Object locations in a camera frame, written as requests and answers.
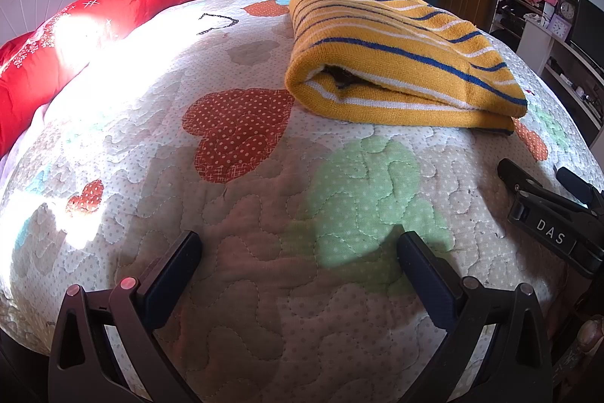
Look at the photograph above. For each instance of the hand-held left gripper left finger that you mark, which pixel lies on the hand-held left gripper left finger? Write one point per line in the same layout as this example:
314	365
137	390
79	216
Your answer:
174	275

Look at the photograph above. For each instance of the small purple clock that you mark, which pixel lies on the small purple clock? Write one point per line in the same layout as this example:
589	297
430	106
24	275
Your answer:
560	26

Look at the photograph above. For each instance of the brown wooden post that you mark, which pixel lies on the brown wooden post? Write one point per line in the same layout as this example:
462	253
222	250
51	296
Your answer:
583	346

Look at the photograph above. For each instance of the cluttered white shelf unit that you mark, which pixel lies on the cluttered white shelf unit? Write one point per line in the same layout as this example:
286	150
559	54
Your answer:
557	63

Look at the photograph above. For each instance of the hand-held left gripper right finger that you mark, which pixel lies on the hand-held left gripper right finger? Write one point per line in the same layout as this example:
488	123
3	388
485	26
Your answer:
424	275

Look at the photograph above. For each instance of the black television screen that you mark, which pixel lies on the black television screen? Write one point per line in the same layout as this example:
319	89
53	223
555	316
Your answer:
590	25

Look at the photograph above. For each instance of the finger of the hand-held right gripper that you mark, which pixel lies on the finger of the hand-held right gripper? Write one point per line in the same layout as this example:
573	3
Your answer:
519	178
578	189

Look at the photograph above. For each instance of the dark ornate table clock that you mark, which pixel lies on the dark ornate table clock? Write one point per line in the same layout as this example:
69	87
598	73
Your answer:
567	6

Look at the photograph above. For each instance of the quilted heart-print bedspread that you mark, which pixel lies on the quilted heart-print bedspread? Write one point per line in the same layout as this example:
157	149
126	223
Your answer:
236	219

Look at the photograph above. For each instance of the yellow striped sweater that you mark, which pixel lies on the yellow striped sweater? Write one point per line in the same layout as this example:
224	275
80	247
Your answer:
401	53

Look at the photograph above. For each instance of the red bolster pillow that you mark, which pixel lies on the red bolster pillow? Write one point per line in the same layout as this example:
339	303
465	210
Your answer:
94	25

